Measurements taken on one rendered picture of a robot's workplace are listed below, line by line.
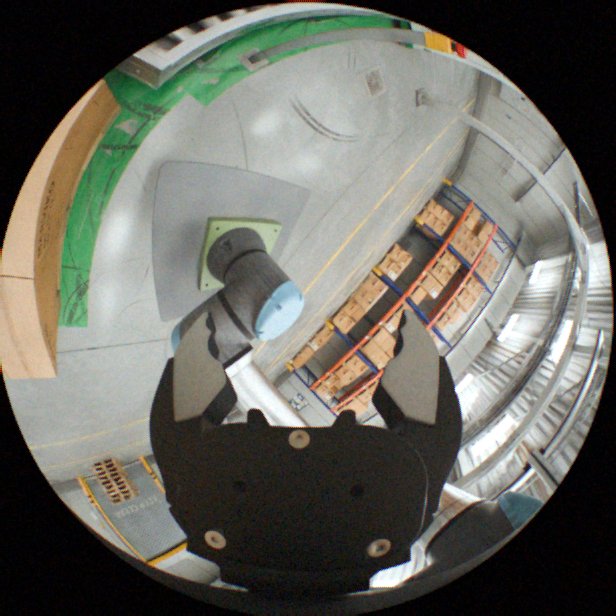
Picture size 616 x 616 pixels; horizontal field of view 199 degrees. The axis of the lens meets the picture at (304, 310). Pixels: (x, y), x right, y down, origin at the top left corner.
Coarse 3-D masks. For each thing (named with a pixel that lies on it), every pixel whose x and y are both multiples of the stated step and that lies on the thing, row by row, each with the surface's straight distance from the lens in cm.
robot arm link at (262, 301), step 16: (256, 256) 44; (240, 272) 42; (256, 272) 41; (272, 272) 41; (224, 288) 43; (240, 288) 40; (256, 288) 38; (272, 288) 37; (288, 288) 38; (224, 304) 39; (240, 304) 38; (256, 304) 37; (272, 304) 36; (288, 304) 37; (240, 320) 39; (256, 320) 38; (272, 320) 37; (288, 320) 44; (256, 336) 40; (272, 336) 45
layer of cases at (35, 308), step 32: (96, 96) 74; (64, 128) 71; (96, 128) 99; (64, 160) 81; (32, 192) 76; (64, 192) 100; (32, 224) 77; (32, 256) 81; (0, 288) 97; (32, 288) 88; (0, 320) 108; (32, 320) 99; (0, 352) 126; (32, 352) 115
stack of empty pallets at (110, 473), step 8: (104, 464) 712; (112, 464) 735; (120, 464) 789; (96, 472) 720; (104, 472) 752; (112, 472) 708; (120, 472) 699; (104, 480) 715; (112, 480) 707; (120, 480) 702; (128, 480) 746; (104, 488) 715; (112, 488) 707; (120, 488) 758; (128, 488) 698; (136, 488) 802; (120, 496) 711; (128, 496) 807; (136, 496) 702; (112, 504) 716
